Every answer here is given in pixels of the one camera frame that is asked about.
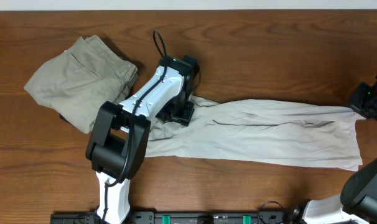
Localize folded khaki shorts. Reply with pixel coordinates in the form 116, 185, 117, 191
24, 35, 138, 134

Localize white t-shirt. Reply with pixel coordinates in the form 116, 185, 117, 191
146, 96, 363, 171

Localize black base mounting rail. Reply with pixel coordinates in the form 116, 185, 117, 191
50, 211, 287, 224

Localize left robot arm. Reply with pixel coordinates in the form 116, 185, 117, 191
85, 55, 200, 223

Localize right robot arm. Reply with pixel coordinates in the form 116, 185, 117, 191
286, 76, 377, 224

